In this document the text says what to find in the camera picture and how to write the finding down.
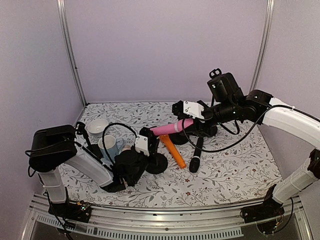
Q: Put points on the orange microphone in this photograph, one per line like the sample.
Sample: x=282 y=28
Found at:
x=172 y=149

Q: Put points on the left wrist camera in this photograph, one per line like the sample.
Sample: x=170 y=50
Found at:
x=143 y=141

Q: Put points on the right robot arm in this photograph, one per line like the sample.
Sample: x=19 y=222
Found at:
x=264 y=109

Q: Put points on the far left black stand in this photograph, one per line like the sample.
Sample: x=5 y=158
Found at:
x=87 y=140

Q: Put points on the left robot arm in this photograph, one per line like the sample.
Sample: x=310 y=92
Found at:
x=119 y=168

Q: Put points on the white ceramic bowl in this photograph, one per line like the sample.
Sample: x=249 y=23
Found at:
x=96 y=127

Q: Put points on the aluminium frame post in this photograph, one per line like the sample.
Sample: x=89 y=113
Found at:
x=61 y=8
x=263 y=44

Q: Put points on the black microphone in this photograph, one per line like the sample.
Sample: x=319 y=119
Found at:
x=196 y=158

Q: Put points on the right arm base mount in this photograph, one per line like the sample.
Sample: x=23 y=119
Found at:
x=269 y=208

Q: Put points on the left aluminium frame post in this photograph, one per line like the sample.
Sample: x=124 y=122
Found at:
x=61 y=8

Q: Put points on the right aluminium frame post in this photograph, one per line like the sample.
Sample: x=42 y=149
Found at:
x=263 y=44

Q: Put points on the short black mic stand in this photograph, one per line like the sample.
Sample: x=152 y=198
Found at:
x=157 y=164

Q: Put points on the pink microphone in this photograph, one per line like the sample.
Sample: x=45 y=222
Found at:
x=172 y=128

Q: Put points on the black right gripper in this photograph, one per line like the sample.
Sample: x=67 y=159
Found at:
x=178 y=109

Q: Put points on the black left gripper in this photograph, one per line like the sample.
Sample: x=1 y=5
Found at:
x=152 y=141

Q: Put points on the middle black mic stand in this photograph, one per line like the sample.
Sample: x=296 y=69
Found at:
x=178 y=139

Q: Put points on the light blue mug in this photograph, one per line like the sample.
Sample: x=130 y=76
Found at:
x=112 y=145

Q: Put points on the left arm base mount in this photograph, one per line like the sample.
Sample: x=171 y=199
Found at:
x=80 y=211

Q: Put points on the tall black mic stand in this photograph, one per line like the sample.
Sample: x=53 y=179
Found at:
x=214 y=102

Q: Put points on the aluminium front rail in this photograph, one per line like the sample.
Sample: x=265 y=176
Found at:
x=220 y=222

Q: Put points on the beige microphone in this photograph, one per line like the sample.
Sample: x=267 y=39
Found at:
x=126 y=147

